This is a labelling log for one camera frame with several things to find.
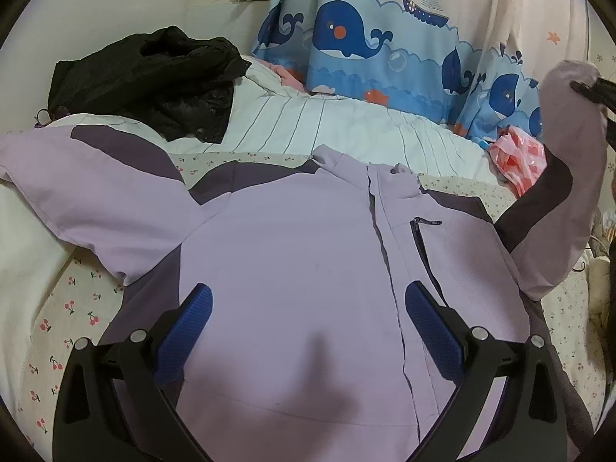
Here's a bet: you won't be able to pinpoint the purple two-tone jacket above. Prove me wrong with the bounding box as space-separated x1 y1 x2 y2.
0 59 611 462

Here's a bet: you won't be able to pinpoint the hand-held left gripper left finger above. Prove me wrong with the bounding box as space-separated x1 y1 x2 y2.
53 284 213 462

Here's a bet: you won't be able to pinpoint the pink cloth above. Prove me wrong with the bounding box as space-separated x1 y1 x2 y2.
267 62 306 91

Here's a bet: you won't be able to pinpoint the cherry print bed sheet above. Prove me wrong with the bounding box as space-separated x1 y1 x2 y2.
14 148 608 448

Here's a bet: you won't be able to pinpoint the pink plastic bag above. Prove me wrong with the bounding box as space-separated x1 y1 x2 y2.
487 126 549 198

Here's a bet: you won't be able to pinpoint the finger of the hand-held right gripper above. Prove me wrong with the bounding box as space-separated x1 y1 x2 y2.
570 74 616 109

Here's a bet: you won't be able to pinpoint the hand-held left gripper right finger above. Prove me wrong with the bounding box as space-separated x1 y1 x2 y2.
405 281 569 462

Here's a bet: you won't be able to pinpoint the white striped quilt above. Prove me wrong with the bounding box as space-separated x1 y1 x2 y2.
0 55 501 347

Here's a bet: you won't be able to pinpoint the black jacket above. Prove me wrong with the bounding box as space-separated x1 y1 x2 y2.
47 26 252 144

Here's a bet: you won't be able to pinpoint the whale print curtain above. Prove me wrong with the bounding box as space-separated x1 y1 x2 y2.
250 0 600 155

